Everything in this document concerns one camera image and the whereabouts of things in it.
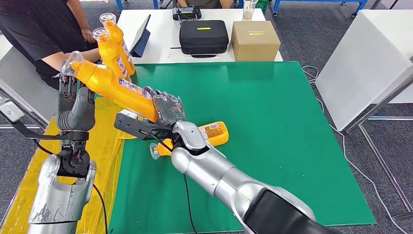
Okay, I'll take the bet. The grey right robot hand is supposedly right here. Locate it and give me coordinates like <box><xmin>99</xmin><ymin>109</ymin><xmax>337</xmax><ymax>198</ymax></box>
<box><xmin>144</xmin><ymin>86</ymin><xmax>187</xmax><ymax>127</ymax></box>

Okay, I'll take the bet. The person's left hand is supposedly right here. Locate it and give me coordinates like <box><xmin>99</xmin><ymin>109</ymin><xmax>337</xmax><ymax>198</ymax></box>
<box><xmin>80</xmin><ymin>28</ymin><xmax>96</xmax><ymax>43</ymax></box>

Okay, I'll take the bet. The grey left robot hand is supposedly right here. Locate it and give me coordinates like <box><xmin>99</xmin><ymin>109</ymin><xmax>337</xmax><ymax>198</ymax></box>
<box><xmin>55</xmin><ymin>74</ymin><xmax>96</xmax><ymax>133</ymax></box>

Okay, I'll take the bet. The orange bottle clear cap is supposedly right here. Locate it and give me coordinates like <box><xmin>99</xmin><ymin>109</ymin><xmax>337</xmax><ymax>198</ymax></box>
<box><xmin>99</xmin><ymin>13</ymin><xmax>136</xmax><ymax>77</ymax></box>
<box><xmin>60</xmin><ymin>51</ymin><xmax>159</xmax><ymax>123</ymax></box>
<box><xmin>149</xmin><ymin>121</ymin><xmax>229</xmax><ymax>160</ymax></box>
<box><xmin>93</xmin><ymin>27</ymin><xmax>132</xmax><ymax>81</ymax></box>

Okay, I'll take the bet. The black handheld controller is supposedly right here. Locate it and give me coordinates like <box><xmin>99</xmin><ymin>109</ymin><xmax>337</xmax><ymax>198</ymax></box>
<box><xmin>171</xmin><ymin>5</ymin><xmax>202</xmax><ymax>22</ymax></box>

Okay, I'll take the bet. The yellow tape patch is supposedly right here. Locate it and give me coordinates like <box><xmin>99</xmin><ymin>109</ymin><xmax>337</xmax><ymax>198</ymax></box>
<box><xmin>0</xmin><ymin>97</ymin><xmax>136</xmax><ymax>234</ymax></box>

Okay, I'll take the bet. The grey metal bar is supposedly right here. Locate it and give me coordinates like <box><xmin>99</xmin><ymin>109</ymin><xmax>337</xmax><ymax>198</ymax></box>
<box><xmin>0</xmin><ymin>87</ymin><xmax>48</xmax><ymax>130</ymax></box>

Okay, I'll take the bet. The tablet in blue case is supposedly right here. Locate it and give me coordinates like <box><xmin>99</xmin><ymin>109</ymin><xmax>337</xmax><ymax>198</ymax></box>
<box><xmin>129</xmin><ymin>14</ymin><xmax>151</xmax><ymax>58</ymax></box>

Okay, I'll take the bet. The person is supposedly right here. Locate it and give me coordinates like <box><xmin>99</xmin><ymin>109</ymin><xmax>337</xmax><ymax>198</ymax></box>
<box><xmin>176</xmin><ymin>0</ymin><xmax>234</xmax><ymax>9</ymax></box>
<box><xmin>0</xmin><ymin>0</ymin><xmax>101</xmax><ymax>91</ymax></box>

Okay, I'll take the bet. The white panel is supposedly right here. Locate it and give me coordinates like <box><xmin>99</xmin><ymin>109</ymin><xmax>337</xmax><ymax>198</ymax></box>
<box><xmin>314</xmin><ymin>9</ymin><xmax>413</xmax><ymax>131</ymax></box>
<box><xmin>0</xmin><ymin>35</ymin><xmax>59</xmax><ymax>122</ymax></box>

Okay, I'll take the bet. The white table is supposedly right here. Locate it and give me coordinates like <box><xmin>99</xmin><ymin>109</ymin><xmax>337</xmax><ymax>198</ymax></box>
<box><xmin>116</xmin><ymin>8</ymin><xmax>283</xmax><ymax>64</ymax></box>

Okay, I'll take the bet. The black carrying case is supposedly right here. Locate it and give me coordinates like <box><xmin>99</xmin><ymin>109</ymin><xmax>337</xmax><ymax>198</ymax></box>
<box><xmin>179</xmin><ymin>19</ymin><xmax>230</xmax><ymax>59</ymax></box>

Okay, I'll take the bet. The green table mat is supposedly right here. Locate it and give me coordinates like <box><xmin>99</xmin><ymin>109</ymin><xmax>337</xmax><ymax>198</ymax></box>
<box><xmin>74</xmin><ymin>61</ymin><xmax>376</xmax><ymax>234</ymax></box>

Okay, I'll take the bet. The brown cardboard box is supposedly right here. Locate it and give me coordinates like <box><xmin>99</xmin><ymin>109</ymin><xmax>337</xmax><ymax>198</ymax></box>
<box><xmin>231</xmin><ymin>20</ymin><xmax>282</xmax><ymax>62</ymax></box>

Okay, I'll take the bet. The clear plastic cup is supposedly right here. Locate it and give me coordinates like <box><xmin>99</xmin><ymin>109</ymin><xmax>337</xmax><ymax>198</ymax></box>
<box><xmin>242</xmin><ymin>0</ymin><xmax>258</xmax><ymax>20</ymax></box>

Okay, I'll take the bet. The green plastic crate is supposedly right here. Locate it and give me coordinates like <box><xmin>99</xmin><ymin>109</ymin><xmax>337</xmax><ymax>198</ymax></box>
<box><xmin>256</xmin><ymin>0</ymin><xmax>269</xmax><ymax>15</ymax></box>

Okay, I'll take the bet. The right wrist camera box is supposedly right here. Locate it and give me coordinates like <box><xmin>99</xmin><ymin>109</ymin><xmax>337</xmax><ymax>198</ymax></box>
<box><xmin>113</xmin><ymin>109</ymin><xmax>175</xmax><ymax>141</ymax></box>

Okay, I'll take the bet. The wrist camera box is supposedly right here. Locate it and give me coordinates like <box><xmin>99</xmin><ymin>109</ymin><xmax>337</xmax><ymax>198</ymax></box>
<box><xmin>0</xmin><ymin>97</ymin><xmax>89</xmax><ymax>142</ymax></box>
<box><xmin>113</xmin><ymin>109</ymin><xmax>175</xmax><ymax>141</ymax></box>

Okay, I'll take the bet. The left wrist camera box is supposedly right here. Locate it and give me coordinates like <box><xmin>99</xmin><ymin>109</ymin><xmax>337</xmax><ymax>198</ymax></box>
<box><xmin>0</xmin><ymin>97</ymin><xmax>89</xmax><ymax>142</ymax></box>

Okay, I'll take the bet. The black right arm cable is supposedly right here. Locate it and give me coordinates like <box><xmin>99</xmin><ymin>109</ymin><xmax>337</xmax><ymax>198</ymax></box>
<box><xmin>142</xmin><ymin>131</ymin><xmax>198</xmax><ymax>234</ymax></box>

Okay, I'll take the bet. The white floor cable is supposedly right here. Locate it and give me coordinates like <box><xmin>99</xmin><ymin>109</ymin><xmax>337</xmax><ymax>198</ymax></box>
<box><xmin>301</xmin><ymin>64</ymin><xmax>411</xmax><ymax>234</ymax></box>

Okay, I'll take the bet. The grey metal frame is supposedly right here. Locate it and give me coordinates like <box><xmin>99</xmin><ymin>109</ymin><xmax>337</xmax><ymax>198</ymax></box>
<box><xmin>345</xmin><ymin>64</ymin><xmax>413</xmax><ymax>223</ymax></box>

